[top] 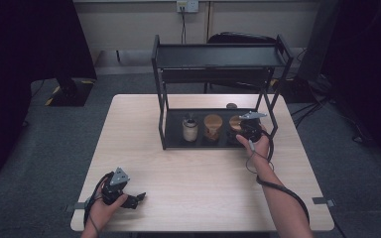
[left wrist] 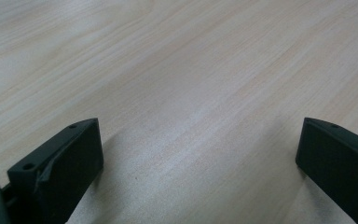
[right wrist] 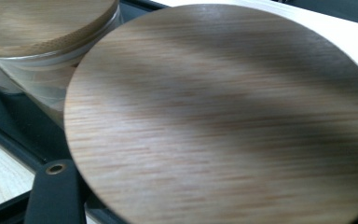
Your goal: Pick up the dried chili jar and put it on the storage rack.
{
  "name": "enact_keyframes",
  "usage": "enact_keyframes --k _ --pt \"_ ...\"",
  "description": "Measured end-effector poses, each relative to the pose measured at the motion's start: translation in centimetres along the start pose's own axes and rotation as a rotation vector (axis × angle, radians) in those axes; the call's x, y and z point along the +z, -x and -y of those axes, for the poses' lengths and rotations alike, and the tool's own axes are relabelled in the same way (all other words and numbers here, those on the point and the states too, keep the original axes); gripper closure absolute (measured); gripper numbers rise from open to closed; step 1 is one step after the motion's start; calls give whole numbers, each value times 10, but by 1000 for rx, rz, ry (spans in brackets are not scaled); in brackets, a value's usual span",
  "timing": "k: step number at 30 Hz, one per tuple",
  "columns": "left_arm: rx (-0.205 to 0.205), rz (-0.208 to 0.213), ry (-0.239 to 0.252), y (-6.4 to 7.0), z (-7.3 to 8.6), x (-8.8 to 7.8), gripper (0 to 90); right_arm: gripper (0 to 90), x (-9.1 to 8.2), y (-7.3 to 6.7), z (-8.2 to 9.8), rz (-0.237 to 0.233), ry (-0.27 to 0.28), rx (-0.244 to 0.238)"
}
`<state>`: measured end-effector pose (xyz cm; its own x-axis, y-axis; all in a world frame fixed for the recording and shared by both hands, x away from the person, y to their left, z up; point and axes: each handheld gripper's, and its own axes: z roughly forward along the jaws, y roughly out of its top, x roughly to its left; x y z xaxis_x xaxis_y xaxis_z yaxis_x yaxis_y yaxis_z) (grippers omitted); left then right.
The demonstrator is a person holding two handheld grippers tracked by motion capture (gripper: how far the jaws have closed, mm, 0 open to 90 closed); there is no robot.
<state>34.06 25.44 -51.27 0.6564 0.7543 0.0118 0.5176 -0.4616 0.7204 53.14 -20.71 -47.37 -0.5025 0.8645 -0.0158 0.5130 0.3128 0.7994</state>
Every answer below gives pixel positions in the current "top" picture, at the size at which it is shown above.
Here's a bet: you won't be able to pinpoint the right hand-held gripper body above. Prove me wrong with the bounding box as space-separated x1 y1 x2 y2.
238 110 269 142

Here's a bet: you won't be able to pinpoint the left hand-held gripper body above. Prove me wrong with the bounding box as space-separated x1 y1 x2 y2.
100 167 131 206

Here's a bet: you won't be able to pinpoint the clear jar of brown sticks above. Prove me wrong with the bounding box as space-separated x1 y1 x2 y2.
202 113 224 144

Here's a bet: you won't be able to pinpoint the black metal rack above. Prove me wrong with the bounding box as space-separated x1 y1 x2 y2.
151 34 295 151

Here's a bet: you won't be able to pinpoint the person's right hand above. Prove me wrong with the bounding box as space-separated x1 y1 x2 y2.
235 123 273 164

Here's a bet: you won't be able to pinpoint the person's left hand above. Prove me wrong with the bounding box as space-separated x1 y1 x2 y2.
85 193 130 230

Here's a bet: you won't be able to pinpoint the grey tape strip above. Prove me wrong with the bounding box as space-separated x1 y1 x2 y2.
64 201 91 213
312 196 336 208

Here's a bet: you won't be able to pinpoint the black floor box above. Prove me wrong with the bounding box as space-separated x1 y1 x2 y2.
278 76 316 104

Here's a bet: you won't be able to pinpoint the jar with pale contents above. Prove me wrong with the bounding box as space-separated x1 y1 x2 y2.
182 113 199 143

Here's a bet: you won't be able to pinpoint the black chair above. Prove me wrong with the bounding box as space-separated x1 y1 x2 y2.
203 31 279 94

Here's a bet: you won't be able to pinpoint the black stand base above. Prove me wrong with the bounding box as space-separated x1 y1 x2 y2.
45 76 95 108

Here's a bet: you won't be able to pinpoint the dark curtain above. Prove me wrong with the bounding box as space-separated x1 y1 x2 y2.
320 0 381 167
0 0 98 182

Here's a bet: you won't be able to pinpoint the thin grey gripper cable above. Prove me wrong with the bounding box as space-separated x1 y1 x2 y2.
245 140 276 176

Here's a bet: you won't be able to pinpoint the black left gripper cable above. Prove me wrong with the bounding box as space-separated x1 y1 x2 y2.
83 172 114 232

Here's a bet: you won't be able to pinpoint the black floor cables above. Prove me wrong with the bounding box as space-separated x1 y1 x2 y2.
290 95 332 129

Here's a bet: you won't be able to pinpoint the black wall plug cable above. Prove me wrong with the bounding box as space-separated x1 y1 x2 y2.
180 5 188 45

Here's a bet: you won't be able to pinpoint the white wall outlet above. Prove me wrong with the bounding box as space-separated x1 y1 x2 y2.
176 0 199 14

